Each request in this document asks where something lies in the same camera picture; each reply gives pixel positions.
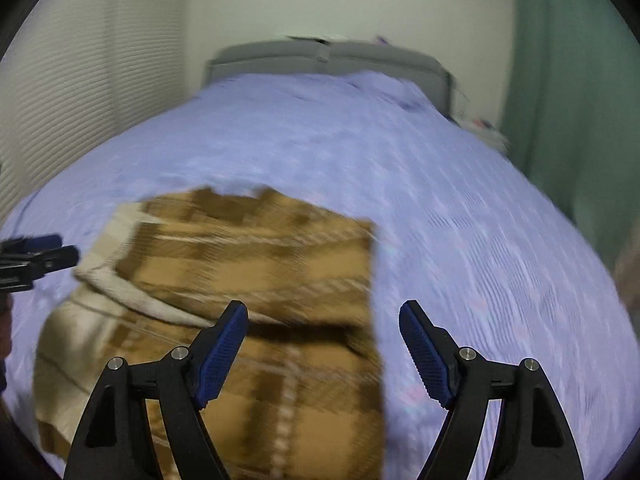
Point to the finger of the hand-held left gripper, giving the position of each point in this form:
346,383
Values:
42,241
57,258

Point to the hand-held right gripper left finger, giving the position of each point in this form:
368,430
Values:
222,355

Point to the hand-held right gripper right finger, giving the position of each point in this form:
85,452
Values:
425,355

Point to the brown plaid garment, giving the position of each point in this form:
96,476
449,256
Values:
280,270

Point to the white louvered closet door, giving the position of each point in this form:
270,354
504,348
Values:
55,100
150,45

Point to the purple patterned bedspread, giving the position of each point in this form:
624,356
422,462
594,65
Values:
450,200

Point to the bedside clutter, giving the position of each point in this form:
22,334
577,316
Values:
480,127

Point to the green curtain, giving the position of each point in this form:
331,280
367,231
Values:
575,85

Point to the grey padded headboard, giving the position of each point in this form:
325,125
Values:
320,57

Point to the small purple item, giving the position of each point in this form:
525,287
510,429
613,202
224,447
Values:
382,40

